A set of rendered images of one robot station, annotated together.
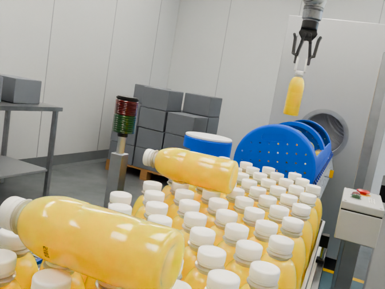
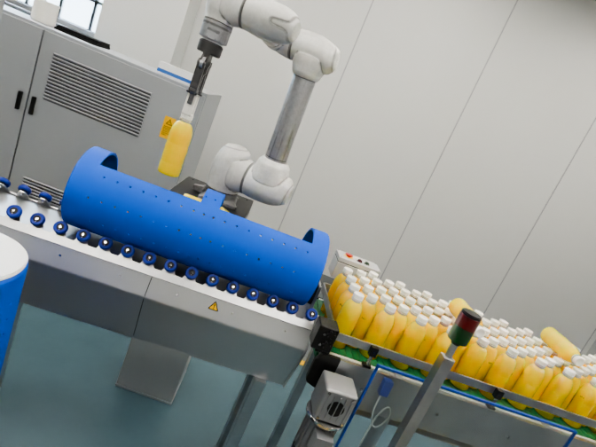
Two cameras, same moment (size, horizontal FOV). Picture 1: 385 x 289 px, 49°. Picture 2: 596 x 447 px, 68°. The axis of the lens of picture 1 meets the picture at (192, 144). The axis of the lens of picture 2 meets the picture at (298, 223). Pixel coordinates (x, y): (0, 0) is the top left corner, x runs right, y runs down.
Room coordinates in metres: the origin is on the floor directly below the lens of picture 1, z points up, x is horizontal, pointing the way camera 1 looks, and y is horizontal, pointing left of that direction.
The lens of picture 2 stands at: (2.31, 1.03, 1.63)
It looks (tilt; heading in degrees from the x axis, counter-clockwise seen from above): 14 degrees down; 241
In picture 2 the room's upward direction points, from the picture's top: 23 degrees clockwise
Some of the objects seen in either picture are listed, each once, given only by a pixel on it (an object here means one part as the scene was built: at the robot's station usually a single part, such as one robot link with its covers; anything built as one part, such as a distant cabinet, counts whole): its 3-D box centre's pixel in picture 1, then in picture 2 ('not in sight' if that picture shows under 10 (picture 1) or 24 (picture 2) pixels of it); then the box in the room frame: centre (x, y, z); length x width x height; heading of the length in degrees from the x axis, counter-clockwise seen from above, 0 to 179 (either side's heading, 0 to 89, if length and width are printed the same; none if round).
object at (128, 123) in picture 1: (124, 123); (460, 333); (1.18, 0.20, 1.18); 0.06 x 0.06 x 0.05
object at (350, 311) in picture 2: not in sight; (346, 320); (1.34, -0.11, 1.00); 0.07 x 0.07 x 0.19
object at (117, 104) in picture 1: (126, 107); (467, 321); (1.18, 0.20, 1.23); 0.06 x 0.06 x 0.04
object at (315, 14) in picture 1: (312, 14); (215, 33); (2.02, -0.44, 1.72); 0.09 x 0.09 x 0.06
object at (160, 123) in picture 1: (164, 133); not in sight; (5.71, 0.39, 0.59); 1.20 x 0.80 x 1.19; 66
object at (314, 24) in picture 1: (308, 30); (207, 56); (2.02, -0.44, 1.65); 0.08 x 0.07 x 0.09; 69
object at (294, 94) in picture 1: (294, 94); (176, 145); (2.02, -0.44, 1.35); 0.07 x 0.07 x 0.19
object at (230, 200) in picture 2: not in sight; (216, 192); (1.68, -0.96, 1.10); 0.22 x 0.18 x 0.06; 161
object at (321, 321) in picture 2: not in sight; (323, 334); (1.44, -0.07, 0.95); 0.10 x 0.07 x 0.10; 70
